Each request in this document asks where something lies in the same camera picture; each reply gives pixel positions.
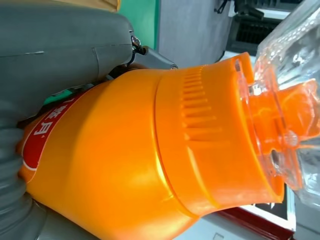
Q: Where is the white framed red cabinet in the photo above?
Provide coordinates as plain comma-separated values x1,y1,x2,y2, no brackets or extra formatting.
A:
216,185,297,240

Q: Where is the yellow film wrapped cardboard box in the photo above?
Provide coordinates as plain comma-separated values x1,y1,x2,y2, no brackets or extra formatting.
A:
56,0,122,13

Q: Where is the black slatted unit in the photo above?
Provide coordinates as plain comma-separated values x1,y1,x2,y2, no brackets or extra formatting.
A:
226,13,285,57

